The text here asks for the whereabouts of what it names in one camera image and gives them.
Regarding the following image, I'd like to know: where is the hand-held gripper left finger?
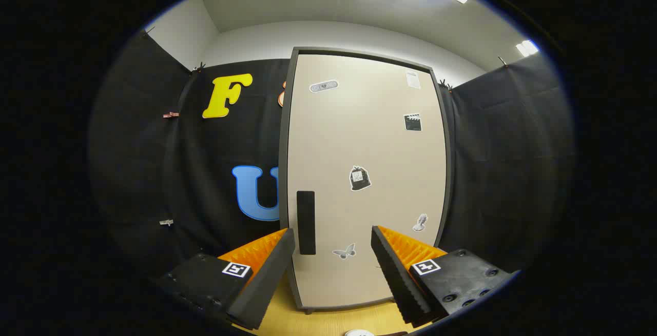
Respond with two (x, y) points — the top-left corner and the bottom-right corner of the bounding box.
(153, 227), (297, 331)

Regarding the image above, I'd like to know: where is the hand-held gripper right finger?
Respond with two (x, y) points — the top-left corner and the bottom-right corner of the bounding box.
(371, 225), (520, 328)

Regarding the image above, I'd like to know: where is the black door handle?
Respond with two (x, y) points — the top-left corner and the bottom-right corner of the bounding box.
(297, 190), (316, 255)

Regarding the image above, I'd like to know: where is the grey shoe cabinet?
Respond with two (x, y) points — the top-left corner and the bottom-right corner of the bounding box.
(279, 47), (455, 315)

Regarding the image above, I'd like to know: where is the black backdrop cloth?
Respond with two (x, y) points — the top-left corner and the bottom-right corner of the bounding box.
(88, 31), (574, 285)

